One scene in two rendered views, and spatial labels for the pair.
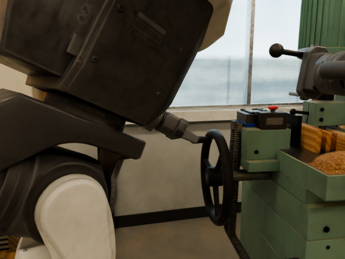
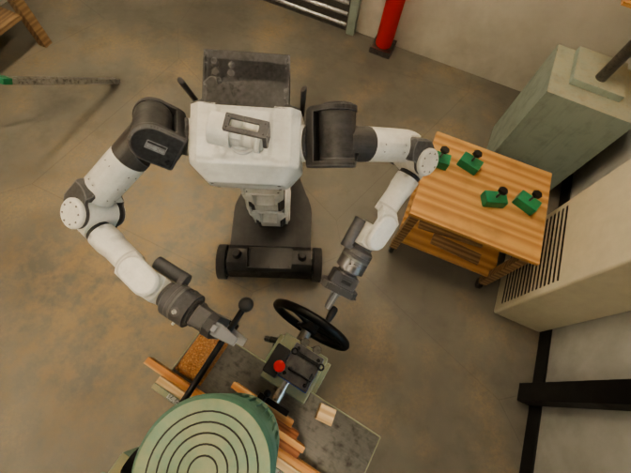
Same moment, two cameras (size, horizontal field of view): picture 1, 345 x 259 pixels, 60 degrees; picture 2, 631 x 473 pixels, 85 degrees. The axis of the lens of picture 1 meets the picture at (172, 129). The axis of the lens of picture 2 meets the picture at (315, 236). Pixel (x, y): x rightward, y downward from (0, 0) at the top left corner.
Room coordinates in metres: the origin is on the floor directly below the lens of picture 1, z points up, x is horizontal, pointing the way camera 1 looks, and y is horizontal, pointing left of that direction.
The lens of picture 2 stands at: (0.94, -0.34, 1.98)
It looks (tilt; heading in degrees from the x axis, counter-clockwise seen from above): 65 degrees down; 119
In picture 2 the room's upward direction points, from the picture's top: 11 degrees clockwise
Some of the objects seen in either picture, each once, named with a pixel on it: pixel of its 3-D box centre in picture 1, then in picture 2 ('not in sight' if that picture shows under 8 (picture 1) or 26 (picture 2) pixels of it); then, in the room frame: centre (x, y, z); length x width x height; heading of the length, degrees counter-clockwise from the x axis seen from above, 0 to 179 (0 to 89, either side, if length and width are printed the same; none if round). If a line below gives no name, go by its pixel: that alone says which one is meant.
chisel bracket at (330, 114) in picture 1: (329, 115); not in sight; (0.92, -0.49, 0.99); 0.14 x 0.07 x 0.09; 98
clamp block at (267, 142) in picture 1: (259, 139); (294, 368); (0.92, -0.27, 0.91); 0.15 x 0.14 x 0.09; 8
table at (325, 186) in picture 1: (283, 152); (278, 395); (0.93, -0.36, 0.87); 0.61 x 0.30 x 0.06; 8
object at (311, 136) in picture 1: (300, 134); (262, 404); (0.91, -0.40, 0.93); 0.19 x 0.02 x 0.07; 8
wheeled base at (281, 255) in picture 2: not in sight; (272, 218); (0.28, 0.32, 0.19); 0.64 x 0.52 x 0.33; 128
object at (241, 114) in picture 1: (260, 116); (293, 364); (0.91, -0.27, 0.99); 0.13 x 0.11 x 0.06; 8
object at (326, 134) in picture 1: (304, 133); (265, 422); (0.94, -0.43, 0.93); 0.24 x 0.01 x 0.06; 8
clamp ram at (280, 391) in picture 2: (282, 128); (280, 392); (0.93, -0.35, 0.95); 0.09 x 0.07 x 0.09; 8
